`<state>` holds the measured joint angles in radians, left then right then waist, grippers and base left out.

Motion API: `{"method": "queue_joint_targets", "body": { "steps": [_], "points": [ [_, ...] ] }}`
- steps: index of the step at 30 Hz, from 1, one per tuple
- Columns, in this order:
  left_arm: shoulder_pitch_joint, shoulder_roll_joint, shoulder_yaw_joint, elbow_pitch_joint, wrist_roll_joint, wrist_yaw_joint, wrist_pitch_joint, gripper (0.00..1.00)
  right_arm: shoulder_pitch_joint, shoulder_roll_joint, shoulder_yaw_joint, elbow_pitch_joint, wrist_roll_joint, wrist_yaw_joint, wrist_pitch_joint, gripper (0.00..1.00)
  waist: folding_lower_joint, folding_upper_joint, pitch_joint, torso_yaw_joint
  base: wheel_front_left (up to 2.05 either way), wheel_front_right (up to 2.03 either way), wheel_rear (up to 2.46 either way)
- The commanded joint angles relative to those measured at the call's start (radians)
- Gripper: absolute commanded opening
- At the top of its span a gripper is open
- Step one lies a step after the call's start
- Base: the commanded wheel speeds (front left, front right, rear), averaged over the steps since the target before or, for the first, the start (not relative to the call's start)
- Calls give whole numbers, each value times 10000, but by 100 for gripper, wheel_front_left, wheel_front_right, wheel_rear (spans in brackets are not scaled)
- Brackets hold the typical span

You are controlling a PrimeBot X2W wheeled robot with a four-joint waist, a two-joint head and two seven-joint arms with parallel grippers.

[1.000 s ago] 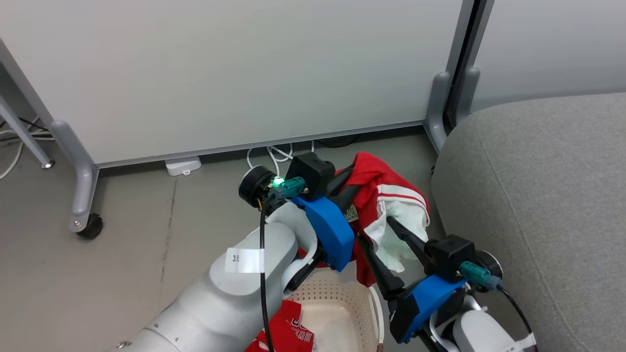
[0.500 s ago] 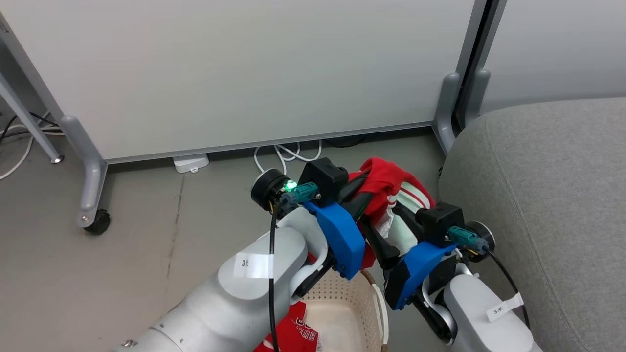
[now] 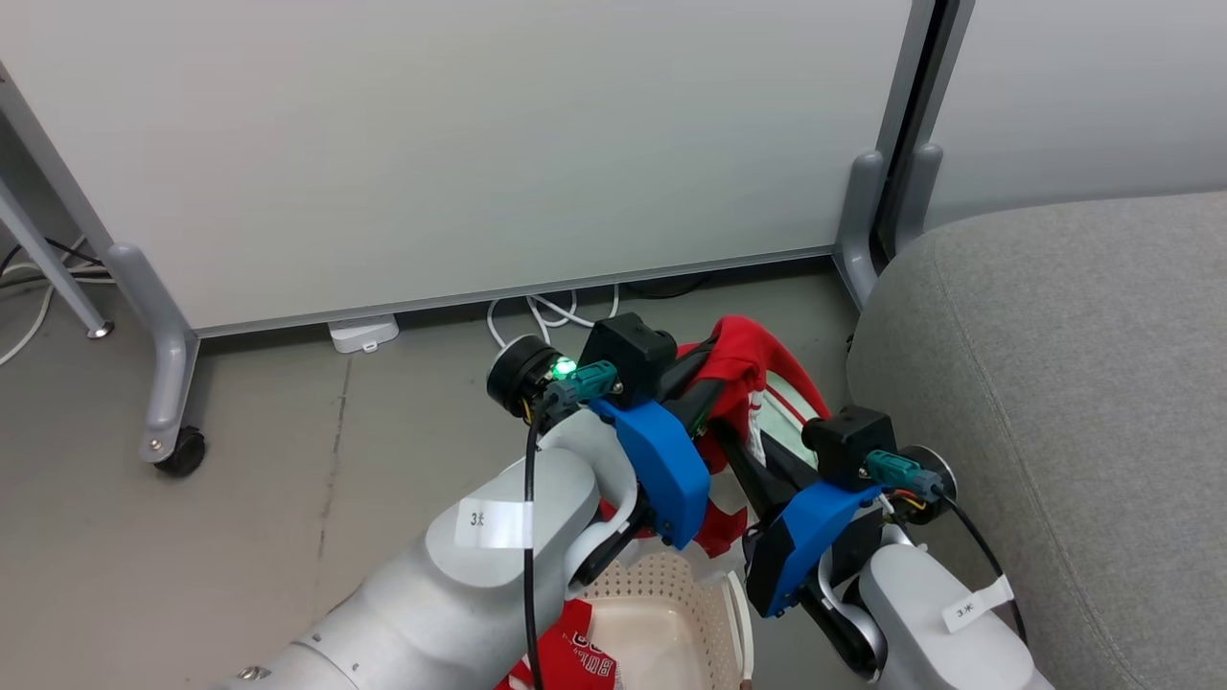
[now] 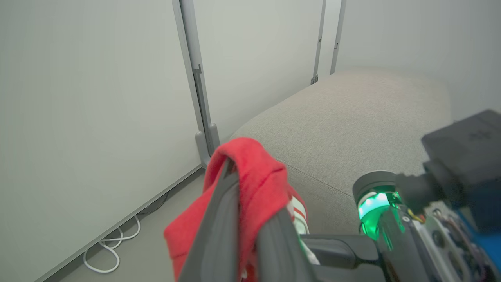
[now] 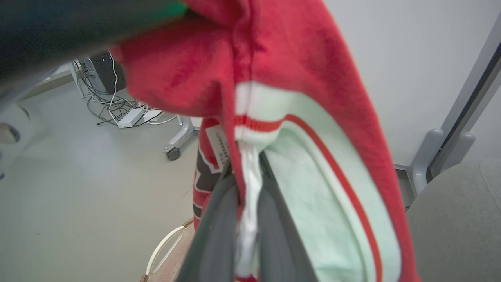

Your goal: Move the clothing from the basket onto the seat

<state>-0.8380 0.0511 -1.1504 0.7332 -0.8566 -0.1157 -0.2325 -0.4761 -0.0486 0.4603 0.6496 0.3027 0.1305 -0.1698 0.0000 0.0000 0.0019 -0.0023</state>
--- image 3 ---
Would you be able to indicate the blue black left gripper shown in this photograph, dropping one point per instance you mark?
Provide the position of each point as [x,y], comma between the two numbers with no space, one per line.
[661,470]

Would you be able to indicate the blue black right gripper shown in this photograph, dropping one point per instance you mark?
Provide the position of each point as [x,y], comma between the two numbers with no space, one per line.
[805,537]

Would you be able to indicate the red printed clothing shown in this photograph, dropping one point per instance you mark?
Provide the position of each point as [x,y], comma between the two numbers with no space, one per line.
[743,359]

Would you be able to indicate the white label on left arm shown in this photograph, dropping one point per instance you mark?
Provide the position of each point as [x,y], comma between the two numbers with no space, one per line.
[489,523]

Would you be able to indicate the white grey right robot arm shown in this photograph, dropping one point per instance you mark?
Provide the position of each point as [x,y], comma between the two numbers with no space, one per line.
[920,623]

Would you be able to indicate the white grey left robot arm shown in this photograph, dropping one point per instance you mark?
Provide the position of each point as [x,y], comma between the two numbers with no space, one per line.
[451,594]

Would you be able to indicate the white label on right arm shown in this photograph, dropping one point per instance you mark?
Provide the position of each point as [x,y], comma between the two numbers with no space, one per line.
[973,606]

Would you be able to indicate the cream perforated laundry basket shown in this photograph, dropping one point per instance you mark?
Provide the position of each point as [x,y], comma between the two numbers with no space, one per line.
[661,632]

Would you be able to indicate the grey fabric sofa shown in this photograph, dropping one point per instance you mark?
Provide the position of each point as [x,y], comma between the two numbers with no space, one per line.
[1064,383]

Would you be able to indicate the wide white partition panel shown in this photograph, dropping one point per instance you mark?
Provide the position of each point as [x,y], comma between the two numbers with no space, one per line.
[460,144]

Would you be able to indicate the white power adapter box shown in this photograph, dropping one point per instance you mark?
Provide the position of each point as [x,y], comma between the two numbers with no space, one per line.
[364,333]

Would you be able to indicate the narrow white partition panel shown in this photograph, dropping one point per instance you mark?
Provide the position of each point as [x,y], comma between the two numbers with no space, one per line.
[1083,96]

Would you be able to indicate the black caster wheel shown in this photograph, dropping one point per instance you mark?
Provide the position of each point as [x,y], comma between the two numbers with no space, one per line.
[184,452]

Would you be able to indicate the grey partition foot with caster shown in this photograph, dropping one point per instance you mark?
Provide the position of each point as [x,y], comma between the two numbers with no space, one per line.
[168,355]

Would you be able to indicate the grey metal table leg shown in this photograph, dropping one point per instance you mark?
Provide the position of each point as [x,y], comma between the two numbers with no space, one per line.
[53,264]

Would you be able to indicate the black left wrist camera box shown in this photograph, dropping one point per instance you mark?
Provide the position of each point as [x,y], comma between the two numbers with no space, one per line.
[628,355]

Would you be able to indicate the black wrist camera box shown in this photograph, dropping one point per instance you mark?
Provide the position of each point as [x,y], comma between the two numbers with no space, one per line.
[628,355]
[848,441]

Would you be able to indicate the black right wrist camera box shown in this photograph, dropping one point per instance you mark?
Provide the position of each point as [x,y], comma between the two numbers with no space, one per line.
[848,441]

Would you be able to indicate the teal left camera connector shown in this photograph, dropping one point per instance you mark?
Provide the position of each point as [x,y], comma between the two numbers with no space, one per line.
[587,383]

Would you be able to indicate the teal camera connector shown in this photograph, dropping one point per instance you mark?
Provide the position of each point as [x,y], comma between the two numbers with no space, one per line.
[587,383]
[896,470]

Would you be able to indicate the teal right camera connector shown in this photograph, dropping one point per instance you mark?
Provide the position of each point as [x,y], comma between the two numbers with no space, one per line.
[896,470]

